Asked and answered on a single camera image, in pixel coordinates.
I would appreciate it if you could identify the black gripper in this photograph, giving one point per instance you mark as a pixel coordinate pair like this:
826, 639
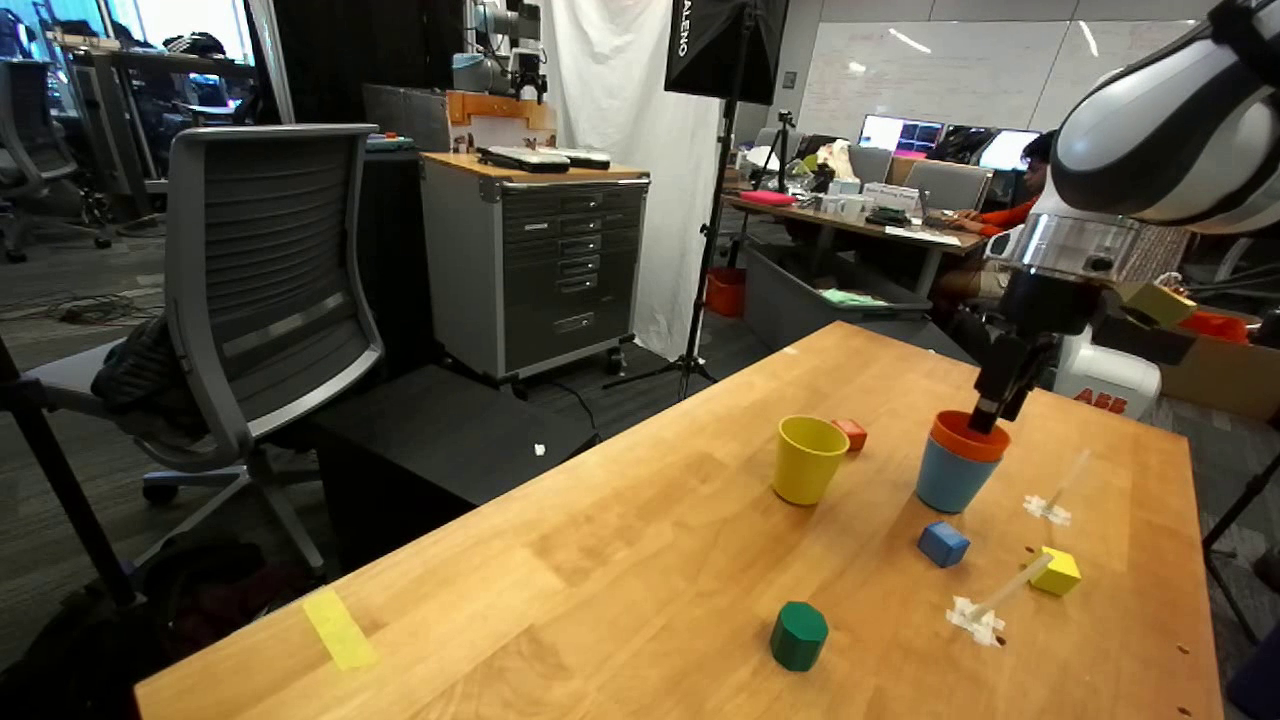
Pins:
1054, 310

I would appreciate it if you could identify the orange plastic cup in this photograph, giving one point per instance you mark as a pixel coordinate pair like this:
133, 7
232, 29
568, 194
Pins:
970, 436

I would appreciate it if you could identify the yellow plastic cup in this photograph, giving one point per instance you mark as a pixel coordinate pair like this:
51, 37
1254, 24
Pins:
811, 461

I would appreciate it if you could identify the white ABB robot base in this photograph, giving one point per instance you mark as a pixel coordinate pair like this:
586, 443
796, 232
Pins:
1115, 378

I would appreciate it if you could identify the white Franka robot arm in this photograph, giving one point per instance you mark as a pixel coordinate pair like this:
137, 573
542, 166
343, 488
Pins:
1174, 120

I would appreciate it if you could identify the blue plastic cup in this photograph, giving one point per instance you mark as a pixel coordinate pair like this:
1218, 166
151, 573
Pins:
949, 481

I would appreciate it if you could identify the white stick with tape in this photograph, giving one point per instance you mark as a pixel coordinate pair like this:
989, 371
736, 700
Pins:
982, 623
1046, 509

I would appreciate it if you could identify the blue cube block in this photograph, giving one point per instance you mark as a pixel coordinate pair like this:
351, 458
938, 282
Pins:
940, 543

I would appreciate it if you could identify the yellow cube block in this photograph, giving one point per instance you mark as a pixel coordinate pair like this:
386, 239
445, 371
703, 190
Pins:
1054, 568

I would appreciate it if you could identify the wooden background desk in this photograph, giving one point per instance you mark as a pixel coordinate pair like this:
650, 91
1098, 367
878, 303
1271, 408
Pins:
866, 231

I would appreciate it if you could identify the brown cardboard box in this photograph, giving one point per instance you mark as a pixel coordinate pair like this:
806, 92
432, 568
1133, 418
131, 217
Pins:
1227, 378

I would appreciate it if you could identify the red bucket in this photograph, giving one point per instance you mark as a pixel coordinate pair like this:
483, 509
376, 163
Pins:
727, 289

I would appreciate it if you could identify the green cylinder block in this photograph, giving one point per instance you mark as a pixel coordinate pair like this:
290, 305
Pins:
796, 639

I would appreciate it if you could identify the black light stand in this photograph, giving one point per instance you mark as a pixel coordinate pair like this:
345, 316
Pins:
711, 240

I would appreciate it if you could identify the black softbox light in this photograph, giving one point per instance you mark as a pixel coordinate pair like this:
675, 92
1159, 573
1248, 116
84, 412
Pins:
727, 44

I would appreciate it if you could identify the white curtain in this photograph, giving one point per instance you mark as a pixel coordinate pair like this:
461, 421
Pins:
614, 135

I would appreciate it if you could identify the grey drawer cabinet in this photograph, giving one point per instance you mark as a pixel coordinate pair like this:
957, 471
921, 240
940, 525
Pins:
532, 266

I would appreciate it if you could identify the black device on cabinet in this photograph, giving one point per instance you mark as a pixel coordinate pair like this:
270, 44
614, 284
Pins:
526, 157

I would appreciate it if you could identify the black low platform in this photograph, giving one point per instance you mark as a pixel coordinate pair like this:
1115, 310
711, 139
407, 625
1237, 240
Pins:
466, 427

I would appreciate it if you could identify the yellow tape strip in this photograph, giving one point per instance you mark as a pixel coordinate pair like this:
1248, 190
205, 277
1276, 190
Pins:
337, 630

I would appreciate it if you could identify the grey mesh office chair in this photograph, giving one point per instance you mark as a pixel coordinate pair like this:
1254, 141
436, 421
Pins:
261, 293

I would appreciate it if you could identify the black tripod leg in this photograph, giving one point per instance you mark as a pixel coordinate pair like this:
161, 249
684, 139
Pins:
55, 467

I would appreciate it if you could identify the dark background office chair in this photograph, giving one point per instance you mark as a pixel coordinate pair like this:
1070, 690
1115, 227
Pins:
33, 146

